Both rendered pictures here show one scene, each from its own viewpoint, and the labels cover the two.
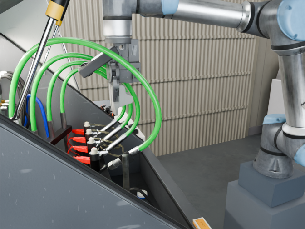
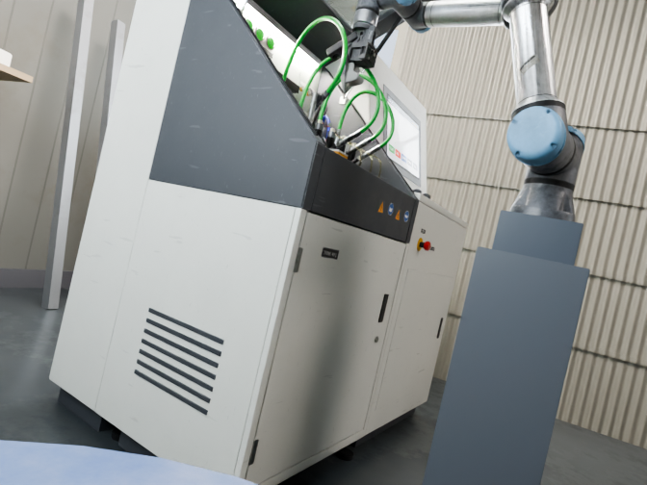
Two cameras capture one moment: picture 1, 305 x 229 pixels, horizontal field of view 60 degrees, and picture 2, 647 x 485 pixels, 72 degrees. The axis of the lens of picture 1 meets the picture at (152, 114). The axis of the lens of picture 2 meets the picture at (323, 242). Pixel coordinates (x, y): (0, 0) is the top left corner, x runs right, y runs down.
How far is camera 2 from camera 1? 1.27 m
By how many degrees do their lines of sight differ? 53
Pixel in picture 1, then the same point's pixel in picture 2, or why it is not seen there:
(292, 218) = (525, 280)
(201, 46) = not seen: outside the picture
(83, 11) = (504, 149)
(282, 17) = not seen: outside the picture
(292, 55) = (512, 12)
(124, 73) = (355, 52)
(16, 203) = (220, 42)
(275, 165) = (527, 198)
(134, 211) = (262, 61)
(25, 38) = not seen: hidden behind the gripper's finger
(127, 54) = (365, 38)
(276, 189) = (504, 218)
